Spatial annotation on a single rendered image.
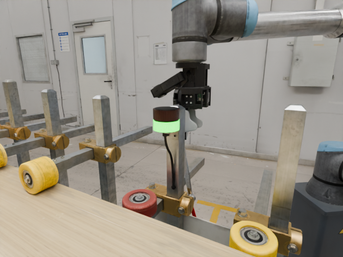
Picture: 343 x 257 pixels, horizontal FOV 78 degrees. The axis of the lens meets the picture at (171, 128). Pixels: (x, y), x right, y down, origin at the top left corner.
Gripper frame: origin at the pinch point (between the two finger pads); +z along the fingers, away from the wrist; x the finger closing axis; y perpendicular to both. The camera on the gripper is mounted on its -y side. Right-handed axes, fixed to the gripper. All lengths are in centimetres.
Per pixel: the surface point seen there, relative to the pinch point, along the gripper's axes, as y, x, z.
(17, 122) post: -71, -8, 1
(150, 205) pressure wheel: 1.5, -19.2, 10.9
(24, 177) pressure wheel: -29.2, -28.4, 6.9
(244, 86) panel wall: -24, 257, -3
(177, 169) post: 3.2, -9.4, 6.1
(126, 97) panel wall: -219, 240, 17
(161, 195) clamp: -1.4, -9.8, 14.3
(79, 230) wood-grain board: -6.3, -31.6, 11.2
